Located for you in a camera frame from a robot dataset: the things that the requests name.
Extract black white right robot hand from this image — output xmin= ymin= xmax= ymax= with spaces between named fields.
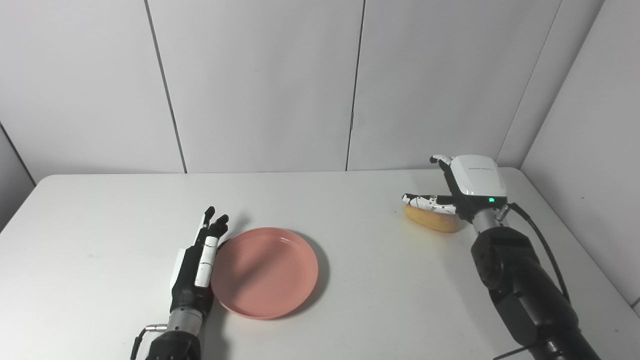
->
xmin=401 ymin=154 xmax=508 ymax=223

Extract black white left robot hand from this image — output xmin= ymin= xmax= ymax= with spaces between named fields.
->
xmin=170 ymin=206 xmax=230 ymax=316

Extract golden bread roll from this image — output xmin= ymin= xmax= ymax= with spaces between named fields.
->
xmin=403 ymin=204 xmax=463 ymax=233

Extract pink round plate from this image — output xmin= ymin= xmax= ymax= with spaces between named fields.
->
xmin=210 ymin=227 xmax=319 ymax=320

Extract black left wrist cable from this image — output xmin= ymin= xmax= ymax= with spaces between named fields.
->
xmin=130 ymin=324 xmax=168 ymax=360

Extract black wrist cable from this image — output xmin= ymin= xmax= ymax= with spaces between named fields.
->
xmin=492 ymin=202 xmax=572 ymax=360
xmin=130 ymin=324 xmax=168 ymax=360

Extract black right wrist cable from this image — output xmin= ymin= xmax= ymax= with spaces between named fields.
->
xmin=492 ymin=202 xmax=572 ymax=360

